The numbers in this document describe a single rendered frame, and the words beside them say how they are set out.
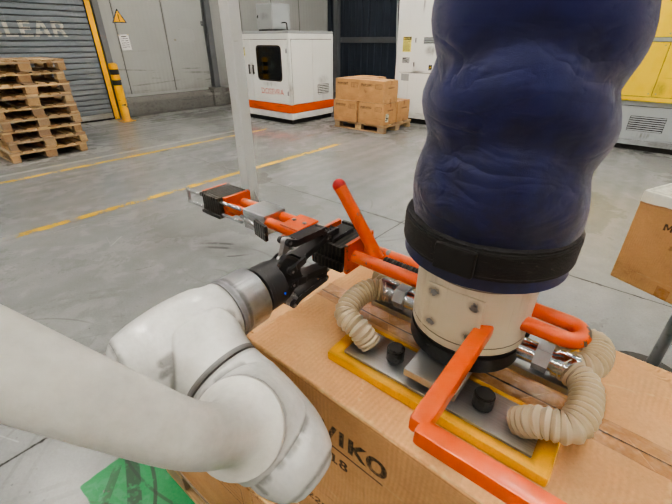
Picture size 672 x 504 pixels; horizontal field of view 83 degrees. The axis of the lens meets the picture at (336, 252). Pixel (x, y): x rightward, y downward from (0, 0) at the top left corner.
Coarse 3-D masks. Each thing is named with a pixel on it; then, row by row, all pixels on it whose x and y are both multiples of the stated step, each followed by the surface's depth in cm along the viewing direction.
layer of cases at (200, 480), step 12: (336, 276) 184; (276, 312) 159; (264, 324) 153; (192, 480) 134; (204, 480) 123; (216, 480) 114; (204, 492) 129; (216, 492) 119; (228, 492) 111; (240, 492) 103; (252, 492) 97
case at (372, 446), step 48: (336, 288) 81; (288, 336) 68; (336, 336) 68; (336, 384) 59; (528, 384) 59; (624, 384) 60; (336, 432) 60; (384, 432) 52; (624, 432) 52; (336, 480) 66; (384, 480) 56; (432, 480) 48; (576, 480) 47; (624, 480) 47
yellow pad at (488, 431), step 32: (352, 352) 62; (384, 352) 62; (416, 352) 63; (384, 384) 57; (416, 384) 56; (480, 384) 57; (448, 416) 52; (480, 416) 52; (480, 448) 50; (512, 448) 48; (544, 448) 48; (544, 480) 45
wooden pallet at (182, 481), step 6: (174, 474) 148; (180, 474) 141; (180, 480) 146; (186, 480) 139; (180, 486) 150; (186, 486) 146; (192, 486) 137; (186, 492) 147; (192, 492) 146; (198, 492) 135; (192, 498) 145; (198, 498) 144; (204, 498) 133
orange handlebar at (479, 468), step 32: (288, 224) 76; (352, 256) 67; (384, 256) 68; (544, 320) 54; (576, 320) 52; (480, 352) 48; (448, 384) 42; (416, 416) 38; (448, 448) 35; (480, 480) 34; (512, 480) 33
